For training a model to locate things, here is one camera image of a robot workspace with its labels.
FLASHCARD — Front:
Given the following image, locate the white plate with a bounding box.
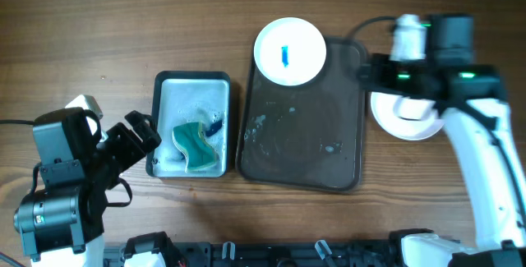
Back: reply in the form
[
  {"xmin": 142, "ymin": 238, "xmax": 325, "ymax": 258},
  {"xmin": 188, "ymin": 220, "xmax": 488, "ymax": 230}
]
[
  {"xmin": 253, "ymin": 17, "xmax": 327, "ymax": 86},
  {"xmin": 370, "ymin": 92, "xmax": 444, "ymax": 141}
]

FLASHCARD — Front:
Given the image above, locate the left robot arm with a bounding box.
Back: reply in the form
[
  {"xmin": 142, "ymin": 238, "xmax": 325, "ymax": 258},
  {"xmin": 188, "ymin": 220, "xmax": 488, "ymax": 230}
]
[{"xmin": 13, "ymin": 107, "xmax": 161, "ymax": 266}]

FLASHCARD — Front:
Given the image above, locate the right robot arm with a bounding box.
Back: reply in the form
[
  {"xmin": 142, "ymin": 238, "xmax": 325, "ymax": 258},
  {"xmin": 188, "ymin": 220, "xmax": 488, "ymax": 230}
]
[{"xmin": 358, "ymin": 14, "xmax": 525, "ymax": 266}]

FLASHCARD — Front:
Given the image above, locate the black-rimmed metal wash tray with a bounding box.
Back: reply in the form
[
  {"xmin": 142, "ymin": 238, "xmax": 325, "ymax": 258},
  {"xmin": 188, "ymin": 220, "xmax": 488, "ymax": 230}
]
[{"xmin": 145, "ymin": 71, "xmax": 231, "ymax": 178}]

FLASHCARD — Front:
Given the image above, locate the white plate top, blue stain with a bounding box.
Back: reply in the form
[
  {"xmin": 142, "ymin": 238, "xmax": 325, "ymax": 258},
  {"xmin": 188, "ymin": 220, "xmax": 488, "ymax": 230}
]
[{"xmin": 253, "ymin": 17, "xmax": 327, "ymax": 86}]

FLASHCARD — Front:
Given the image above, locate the dark brown serving tray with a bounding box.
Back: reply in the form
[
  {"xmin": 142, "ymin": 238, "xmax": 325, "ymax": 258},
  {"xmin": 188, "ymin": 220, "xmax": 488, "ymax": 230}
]
[{"xmin": 235, "ymin": 37, "xmax": 368, "ymax": 194}]

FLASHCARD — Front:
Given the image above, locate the green and yellow sponge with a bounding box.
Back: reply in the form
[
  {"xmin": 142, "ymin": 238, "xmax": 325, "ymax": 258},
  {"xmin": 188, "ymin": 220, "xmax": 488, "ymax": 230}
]
[{"xmin": 173, "ymin": 122, "xmax": 219, "ymax": 172}]

